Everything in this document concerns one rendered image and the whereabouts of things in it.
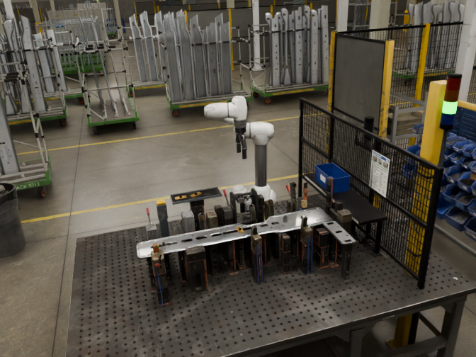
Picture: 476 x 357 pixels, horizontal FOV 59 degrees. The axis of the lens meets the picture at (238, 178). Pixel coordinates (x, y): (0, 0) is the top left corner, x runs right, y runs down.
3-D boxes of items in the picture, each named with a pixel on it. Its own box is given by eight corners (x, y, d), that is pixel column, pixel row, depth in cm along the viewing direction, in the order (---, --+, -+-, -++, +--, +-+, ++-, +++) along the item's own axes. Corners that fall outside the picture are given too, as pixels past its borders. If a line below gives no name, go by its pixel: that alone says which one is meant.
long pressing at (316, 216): (138, 262, 266) (137, 260, 266) (135, 244, 286) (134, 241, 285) (334, 222, 300) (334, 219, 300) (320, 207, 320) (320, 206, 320)
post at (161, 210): (163, 258, 319) (156, 206, 301) (161, 252, 326) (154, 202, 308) (173, 256, 321) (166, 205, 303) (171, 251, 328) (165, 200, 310)
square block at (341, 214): (339, 258, 308) (342, 215, 294) (334, 252, 316) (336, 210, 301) (349, 256, 310) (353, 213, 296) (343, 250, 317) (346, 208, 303)
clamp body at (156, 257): (157, 309, 268) (150, 262, 253) (154, 295, 281) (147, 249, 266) (174, 306, 270) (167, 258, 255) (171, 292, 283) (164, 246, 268)
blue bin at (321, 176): (331, 194, 331) (331, 178, 326) (314, 179, 358) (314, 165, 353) (350, 190, 335) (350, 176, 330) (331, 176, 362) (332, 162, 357)
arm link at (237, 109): (247, 115, 294) (228, 117, 294) (246, 93, 288) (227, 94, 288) (248, 120, 284) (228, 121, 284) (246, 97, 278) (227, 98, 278)
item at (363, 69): (384, 217, 496) (404, 40, 415) (373, 219, 493) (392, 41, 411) (329, 175, 614) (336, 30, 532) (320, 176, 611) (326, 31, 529)
